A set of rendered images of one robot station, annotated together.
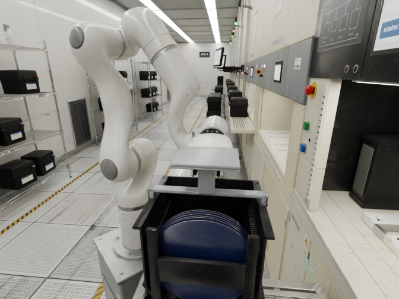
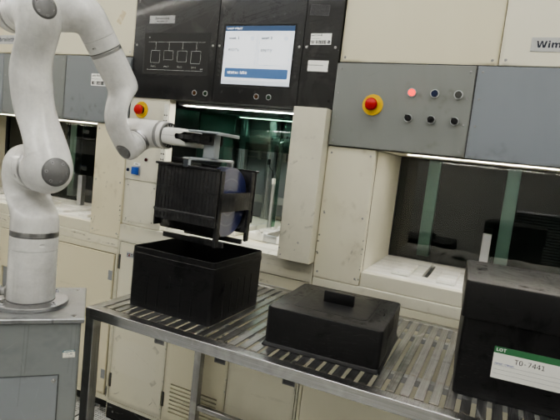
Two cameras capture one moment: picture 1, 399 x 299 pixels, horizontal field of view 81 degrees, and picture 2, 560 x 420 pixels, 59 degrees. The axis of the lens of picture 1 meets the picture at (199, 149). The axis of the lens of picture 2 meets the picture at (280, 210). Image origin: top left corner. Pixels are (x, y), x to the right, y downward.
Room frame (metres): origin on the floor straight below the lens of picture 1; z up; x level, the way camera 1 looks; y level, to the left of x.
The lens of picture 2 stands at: (-0.24, 1.28, 1.23)
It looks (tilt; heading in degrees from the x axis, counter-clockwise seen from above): 6 degrees down; 288
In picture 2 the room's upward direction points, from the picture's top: 6 degrees clockwise
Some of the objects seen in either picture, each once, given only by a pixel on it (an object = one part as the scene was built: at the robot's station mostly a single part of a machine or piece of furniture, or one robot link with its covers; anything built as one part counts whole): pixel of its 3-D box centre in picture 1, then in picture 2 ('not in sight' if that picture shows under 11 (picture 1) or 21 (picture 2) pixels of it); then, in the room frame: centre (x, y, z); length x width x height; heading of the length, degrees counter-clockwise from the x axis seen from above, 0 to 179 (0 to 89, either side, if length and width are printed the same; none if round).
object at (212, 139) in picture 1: (210, 148); (182, 137); (0.53, -0.03, 1.25); 0.11 x 0.10 x 0.07; 174
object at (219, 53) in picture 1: (228, 60); not in sight; (3.98, -0.47, 1.59); 0.50 x 0.41 x 0.36; 84
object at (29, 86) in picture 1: (20, 81); not in sight; (2.82, 2.08, 1.31); 0.30 x 0.28 x 0.26; 175
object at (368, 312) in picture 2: not in sight; (337, 317); (-0.01, 0.03, 0.83); 0.29 x 0.29 x 0.13; 87
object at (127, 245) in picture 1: (136, 222); (32, 268); (0.78, 0.25, 0.85); 0.19 x 0.19 x 0.18
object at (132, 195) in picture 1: (136, 170); (32, 188); (0.81, 0.24, 1.07); 0.19 x 0.12 x 0.24; 158
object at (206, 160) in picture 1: (206, 223); (207, 187); (0.42, -0.01, 1.11); 0.24 x 0.20 x 0.32; 84
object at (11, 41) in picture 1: (9, 35); not in sight; (2.79, 2.07, 1.79); 0.08 x 0.07 x 0.22; 164
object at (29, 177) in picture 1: (17, 174); not in sight; (2.43, 2.08, 0.31); 0.30 x 0.28 x 0.26; 170
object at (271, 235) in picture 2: not in sight; (280, 235); (0.40, -0.71, 0.89); 0.22 x 0.21 x 0.04; 84
